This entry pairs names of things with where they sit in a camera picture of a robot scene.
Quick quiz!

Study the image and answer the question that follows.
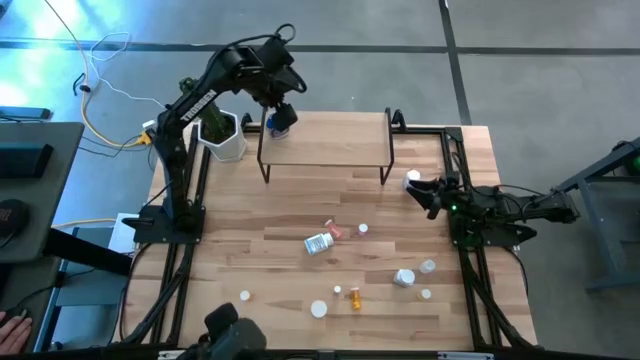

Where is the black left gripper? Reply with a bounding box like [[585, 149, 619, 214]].
[[252, 34, 309, 107]]

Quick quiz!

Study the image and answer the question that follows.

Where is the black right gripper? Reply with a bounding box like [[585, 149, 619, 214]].
[[405, 172, 484, 224]]

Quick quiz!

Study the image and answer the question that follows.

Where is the white medicine bottle blue label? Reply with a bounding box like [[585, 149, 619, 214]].
[[402, 168, 423, 191]]

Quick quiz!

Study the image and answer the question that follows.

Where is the blue Tums bottle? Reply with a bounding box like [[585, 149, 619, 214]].
[[265, 113, 292, 141]]

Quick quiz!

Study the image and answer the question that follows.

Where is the white medicine bottle wide cap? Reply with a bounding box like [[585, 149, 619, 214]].
[[392, 268, 417, 289]]

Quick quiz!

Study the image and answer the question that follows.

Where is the small pink item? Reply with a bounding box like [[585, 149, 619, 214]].
[[323, 218, 345, 241]]

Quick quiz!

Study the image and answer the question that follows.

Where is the large white medicine bottle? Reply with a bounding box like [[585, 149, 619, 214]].
[[303, 231, 335, 257]]

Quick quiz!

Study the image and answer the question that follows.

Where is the green cactus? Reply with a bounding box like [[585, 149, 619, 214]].
[[178, 76, 229, 144]]

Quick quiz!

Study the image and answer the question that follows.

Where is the white hexagonal plant pot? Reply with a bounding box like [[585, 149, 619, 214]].
[[197, 109, 248, 164]]

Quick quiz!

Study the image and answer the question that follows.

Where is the grey metal cart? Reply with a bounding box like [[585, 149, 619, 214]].
[[549, 137, 640, 294]]

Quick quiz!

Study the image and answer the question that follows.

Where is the grey desk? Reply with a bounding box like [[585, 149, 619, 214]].
[[0, 121, 85, 264]]

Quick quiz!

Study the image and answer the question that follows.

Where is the dark grey bulky object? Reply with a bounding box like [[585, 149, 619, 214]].
[[177, 302, 269, 360]]

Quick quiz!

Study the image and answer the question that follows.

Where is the dark flat device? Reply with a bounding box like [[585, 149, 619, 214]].
[[0, 105, 52, 121]]

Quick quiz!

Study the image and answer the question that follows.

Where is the black desk bar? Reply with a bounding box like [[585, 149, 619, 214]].
[[43, 227, 134, 277]]

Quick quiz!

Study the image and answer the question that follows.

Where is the black rectangular box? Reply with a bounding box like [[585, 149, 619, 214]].
[[0, 142, 55, 180]]

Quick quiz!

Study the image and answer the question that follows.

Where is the black round cap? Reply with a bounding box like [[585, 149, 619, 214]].
[[0, 198, 30, 247]]

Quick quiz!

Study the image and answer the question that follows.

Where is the black computer mouse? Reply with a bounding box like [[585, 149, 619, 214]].
[[2, 305, 31, 326]]

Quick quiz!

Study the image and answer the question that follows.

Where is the person's hand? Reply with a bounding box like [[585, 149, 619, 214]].
[[0, 310, 34, 355]]

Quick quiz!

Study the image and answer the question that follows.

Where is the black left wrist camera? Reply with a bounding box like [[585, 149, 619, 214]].
[[273, 102, 300, 132]]

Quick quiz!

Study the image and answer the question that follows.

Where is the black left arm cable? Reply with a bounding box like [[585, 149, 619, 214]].
[[205, 22, 298, 69]]

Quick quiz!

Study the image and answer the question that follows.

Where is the black aluminium table frame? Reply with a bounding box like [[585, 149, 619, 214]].
[[119, 107, 539, 351]]

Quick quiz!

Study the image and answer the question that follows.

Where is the wooden shelf black metal frame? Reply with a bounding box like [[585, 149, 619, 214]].
[[256, 103, 396, 187]]

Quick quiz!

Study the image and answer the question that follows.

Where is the white cable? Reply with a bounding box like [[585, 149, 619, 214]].
[[88, 32, 170, 126]]

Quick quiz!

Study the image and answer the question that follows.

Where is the short black cable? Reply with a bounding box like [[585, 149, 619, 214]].
[[72, 72, 95, 97]]

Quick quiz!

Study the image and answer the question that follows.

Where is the yellow cable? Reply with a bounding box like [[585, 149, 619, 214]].
[[43, 0, 151, 150], [52, 217, 120, 230]]

